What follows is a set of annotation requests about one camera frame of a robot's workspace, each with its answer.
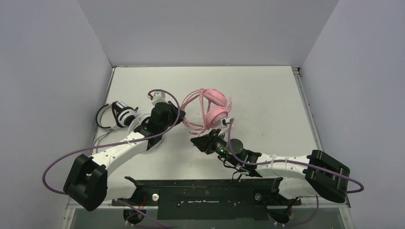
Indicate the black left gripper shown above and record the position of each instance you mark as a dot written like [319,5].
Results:
[175,111]

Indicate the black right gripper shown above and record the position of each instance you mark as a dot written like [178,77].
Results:
[206,143]

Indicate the pink headphones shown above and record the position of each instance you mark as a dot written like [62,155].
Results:
[214,106]

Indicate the black white headphones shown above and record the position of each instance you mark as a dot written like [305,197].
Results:
[123,115]

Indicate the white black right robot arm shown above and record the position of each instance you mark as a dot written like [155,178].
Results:
[316,174]

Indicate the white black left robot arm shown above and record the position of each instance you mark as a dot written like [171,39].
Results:
[88,181]

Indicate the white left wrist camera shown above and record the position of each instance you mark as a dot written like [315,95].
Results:
[157,97]

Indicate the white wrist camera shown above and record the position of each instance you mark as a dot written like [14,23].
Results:
[225,123]
[157,97]

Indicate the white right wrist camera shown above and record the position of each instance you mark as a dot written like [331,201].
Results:
[225,123]

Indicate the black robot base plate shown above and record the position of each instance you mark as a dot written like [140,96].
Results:
[213,199]

